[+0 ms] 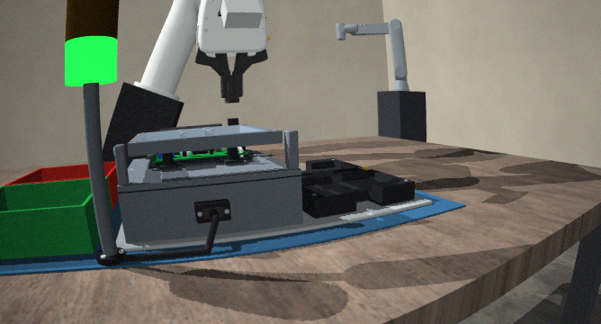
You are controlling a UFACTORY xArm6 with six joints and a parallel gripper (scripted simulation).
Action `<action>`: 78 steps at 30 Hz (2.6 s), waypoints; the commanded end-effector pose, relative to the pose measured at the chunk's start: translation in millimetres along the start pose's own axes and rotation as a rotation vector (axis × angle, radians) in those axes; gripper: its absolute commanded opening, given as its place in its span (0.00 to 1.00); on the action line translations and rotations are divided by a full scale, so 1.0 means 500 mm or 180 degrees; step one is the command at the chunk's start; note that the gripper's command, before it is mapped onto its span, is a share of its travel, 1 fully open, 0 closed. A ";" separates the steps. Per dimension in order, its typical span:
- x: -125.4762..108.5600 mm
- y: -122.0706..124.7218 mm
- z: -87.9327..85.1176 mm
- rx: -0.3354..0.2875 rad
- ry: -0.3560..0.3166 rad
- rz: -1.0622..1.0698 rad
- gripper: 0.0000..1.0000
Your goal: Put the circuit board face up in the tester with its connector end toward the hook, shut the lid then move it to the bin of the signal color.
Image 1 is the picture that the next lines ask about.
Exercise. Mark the red bin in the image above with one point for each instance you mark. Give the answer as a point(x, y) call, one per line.
point(44, 175)

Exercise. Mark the green circuit board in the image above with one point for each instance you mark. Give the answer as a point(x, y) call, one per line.
point(218, 152)

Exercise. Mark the green bin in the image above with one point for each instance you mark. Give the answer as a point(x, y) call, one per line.
point(45, 232)

